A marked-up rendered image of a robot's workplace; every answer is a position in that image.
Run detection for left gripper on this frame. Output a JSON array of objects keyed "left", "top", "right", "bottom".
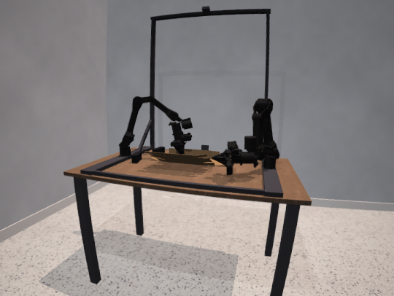
[{"left": 212, "top": 141, "right": 244, "bottom": 175}]

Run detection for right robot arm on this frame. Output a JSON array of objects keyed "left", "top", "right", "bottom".
[{"left": 119, "top": 96, "right": 193, "bottom": 157}]

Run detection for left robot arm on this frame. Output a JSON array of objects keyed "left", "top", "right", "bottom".
[{"left": 229, "top": 98, "right": 279, "bottom": 169}]

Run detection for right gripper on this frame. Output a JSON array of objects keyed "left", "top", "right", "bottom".
[{"left": 171, "top": 131, "right": 188, "bottom": 155}]

